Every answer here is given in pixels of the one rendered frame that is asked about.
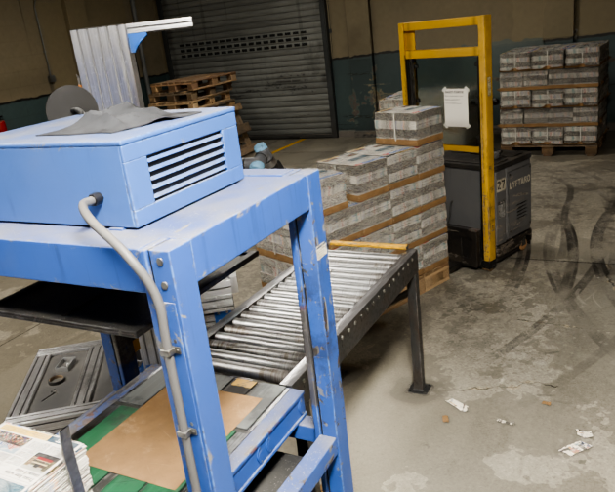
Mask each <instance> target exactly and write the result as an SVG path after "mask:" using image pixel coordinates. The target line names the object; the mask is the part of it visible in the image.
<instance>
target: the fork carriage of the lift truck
mask: <svg viewBox="0 0 615 492"><path fill-rule="evenodd" d="M446 226H447V232H445V233H448V240H447V246H448V247H447V248H448V256H449V261H451V260H453V261H458V262H461V263H462V265H464V266H468V267H476V268H478V267H481V261H480V229H478V228H472V227H467V226H461V225H451V224H446Z"/></svg>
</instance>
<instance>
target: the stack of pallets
mask: <svg viewBox="0 0 615 492"><path fill-rule="evenodd" d="M220 76H226V79H227V81H223V82H221V80H220ZM202 80H208V82H206V83H203V82H202ZM236 80H237V79H236V72H235V71H232V72H227V73H224V72H220V73H209V74H197V75H192V76H188V77H183V78H178V79H173V80H168V81H164V82H159V83H154V84H150V87H151V90H152V92H151V93H152V94H149V95H148V97H149V98H150V104H149V105H148V107H152V106H154V107H157V108H159V109H160V107H159V106H167V107H166V108H162V109H161V110H171V109H190V108H208V107H219V105H220V104H223V103H226V106H231V105H234V104H235V99H230V94H229V91H231V90H232V87H231V84H232V83H231V82H232V81H236ZM201 83H202V84H201ZM186 84H187V85H186ZM221 85H223V90H222V91H218V92H216V86H221ZM162 86H168V89H165V90H162ZM198 90H204V92H201V93H198ZM217 95H221V97H222V99H221V100H217V101H215V96H217ZM164 96H167V99H163V100H160V97H164ZM199 101H201V102H199Z"/></svg>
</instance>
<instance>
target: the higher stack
mask: <svg viewBox="0 0 615 492"><path fill-rule="evenodd" d="M374 121H375V128H376V131H375V132H376V136H377V138H380V139H395V140H396V139H398V140H414V141H417V140H420V139H423V138H426V137H430V136H433V135H436V134H439V133H442V131H443V129H442V128H443V127H442V122H441V106H420V105H419V106H414V105H403V106H397V107H393V108H389V109H385V110H381V111H378V112H375V120H374ZM380 145H391V146H403V147H412V148H415V149H416V153H417V154H416V164H417V174H421V173H424V172H426V171H429V170H431V169H434V168H437V167H440V166H442V165H444V158H443V155H444V147H443V141H442V140H437V141H434V142H431V143H426V144H423V145H420V146H407V145H393V144H380ZM443 174H444V173H443V172H440V173H437V174H435V175H432V176H429V177H427V178H424V179H421V180H417V182H418V184H417V185H418V194H419V195H418V196H420V206H423V205H426V204H428V203H431V202H433V201H434V200H437V199H439V198H442V197H444V196H445V195H446V193H445V192H446V190H445V187H444V186H445V184H444V180H443V179H444V175H443ZM446 211H447V210H446V204H445V203H442V204H439V205H437V206H435V207H432V208H430V209H428V210H426V211H424V212H420V213H418V214H421V230H422V237H425V236H427V235H429V234H431V233H434V232H436V231H438V230H440V229H442V228H445V227H446V224H447V222H446V218H447V214H446ZM447 240H448V233H443V234H441V235H439V236H437V237H436V238H433V239H431V240H429V241H427V242H425V243H423V244H421V245H422V252H423V262H424V264H423V266H424V268H425V267H428V266H430V265H432V264H434V263H436V262H438V261H440V260H442V259H444V258H446V257H448V248H447V247H448V246H447ZM422 275H423V276H424V278H425V290H426V292H427V291H428V290H430V289H432V288H434V287H436V286H438V285H439V284H441V283H443V282H445V281H447V280H449V279H450V278H449V263H448V262H447V263H445V264H443V265H441V266H438V267H436V268H434V269H432V270H430V271H429V272H427V273H424V274H422Z"/></svg>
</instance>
